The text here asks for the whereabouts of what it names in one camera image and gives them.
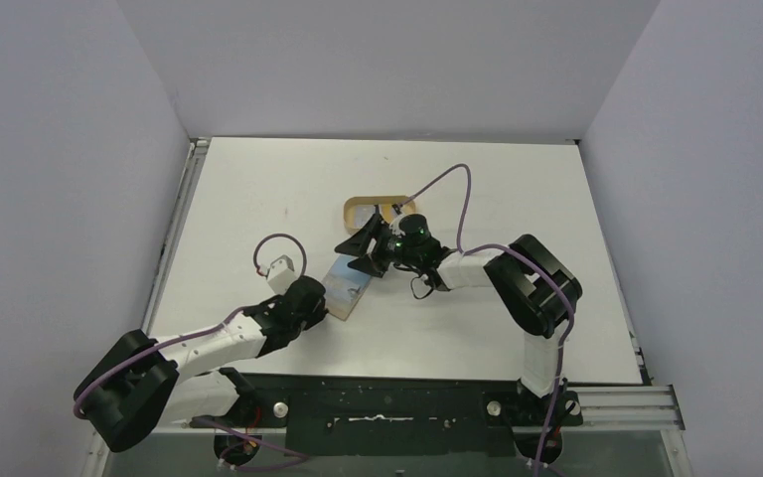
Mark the black looped cable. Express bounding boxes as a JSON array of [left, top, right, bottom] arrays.
[[410, 274, 437, 302]]

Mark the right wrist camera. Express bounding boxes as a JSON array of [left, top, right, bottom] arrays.
[[389, 204, 410, 237]]

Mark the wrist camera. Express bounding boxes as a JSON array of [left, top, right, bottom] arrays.
[[257, 255, 298, 295], [389, 204, 410, 237]]

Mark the beige leather card holder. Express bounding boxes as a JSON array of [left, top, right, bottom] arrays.
[[320, 254, 374, 323]]

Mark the left side aluminium rail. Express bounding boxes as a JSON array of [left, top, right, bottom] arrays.
[[140, 137, 212, 335]]

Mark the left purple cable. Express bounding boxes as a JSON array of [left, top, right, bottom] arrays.
[[72, 234, 317, 473]]

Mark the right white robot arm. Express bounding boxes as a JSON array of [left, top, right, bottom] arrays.
[[334, 213, 582, 398]]

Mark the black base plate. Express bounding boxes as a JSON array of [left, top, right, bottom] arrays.
[[123, 370, 583, 462]]

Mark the purple cable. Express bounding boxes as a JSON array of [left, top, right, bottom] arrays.
[[72, 234, 317, 473], [390, 163, 577, 477]]

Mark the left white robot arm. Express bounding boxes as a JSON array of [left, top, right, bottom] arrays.
[[73, 276, 327, 452]]

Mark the oval wooden tray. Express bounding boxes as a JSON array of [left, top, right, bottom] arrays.
[[343, 195, 418, 235]]

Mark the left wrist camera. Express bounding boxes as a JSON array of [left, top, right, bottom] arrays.
[[257, 255, 298, 295]]

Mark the aluminium frame rail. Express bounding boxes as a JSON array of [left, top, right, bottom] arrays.
[[96, 368, 691, 476]]

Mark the white striped card in tray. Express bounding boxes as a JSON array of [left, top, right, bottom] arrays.
[[353, 205, 376, 229]]

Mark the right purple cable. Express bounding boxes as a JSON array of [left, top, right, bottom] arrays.
[[390, 163, 577, 477]]

